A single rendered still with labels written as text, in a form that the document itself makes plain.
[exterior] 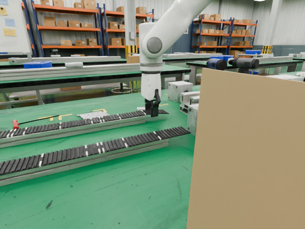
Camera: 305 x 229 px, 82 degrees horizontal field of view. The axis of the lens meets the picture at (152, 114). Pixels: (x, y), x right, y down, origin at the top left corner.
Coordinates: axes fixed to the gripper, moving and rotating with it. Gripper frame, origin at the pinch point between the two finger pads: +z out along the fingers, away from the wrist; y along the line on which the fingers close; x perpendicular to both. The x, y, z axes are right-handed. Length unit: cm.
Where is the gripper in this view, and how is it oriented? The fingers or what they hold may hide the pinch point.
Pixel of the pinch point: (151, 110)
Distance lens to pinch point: 71.7
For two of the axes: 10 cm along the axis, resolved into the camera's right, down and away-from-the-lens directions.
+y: 4.0, 3.3, -8.6
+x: 9.2, -1.5, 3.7
